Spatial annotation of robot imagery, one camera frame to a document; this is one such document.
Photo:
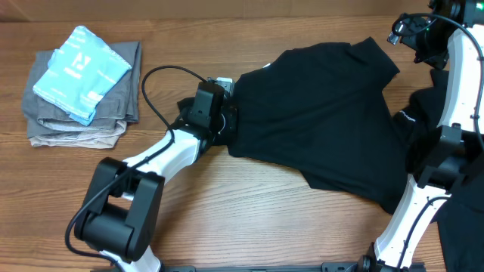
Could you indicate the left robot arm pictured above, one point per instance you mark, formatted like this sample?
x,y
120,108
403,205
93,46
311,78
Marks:
x,y
119,212

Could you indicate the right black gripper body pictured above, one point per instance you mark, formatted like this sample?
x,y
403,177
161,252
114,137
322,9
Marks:
x,y
418,34

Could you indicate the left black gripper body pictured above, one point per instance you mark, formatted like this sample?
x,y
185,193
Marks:
x,y
229,117

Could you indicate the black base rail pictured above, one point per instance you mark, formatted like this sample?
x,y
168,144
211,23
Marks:
x,y
325,267

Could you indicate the black t-shirt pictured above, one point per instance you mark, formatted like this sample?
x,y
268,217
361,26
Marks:
x,y
321,111

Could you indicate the light blue folded garment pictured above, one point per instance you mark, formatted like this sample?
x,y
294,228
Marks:
x,y
80,73

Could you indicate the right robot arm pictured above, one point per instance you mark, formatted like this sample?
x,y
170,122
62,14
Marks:
x,y
451,154

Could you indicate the beige folded garment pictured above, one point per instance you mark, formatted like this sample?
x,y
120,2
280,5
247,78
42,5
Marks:
x,y
103,139

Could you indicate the grey folded garment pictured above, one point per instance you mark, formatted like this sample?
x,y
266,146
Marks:
x,y
117,109

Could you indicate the black clothes pile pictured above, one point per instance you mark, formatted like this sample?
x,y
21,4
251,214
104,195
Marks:
x,y
460,220

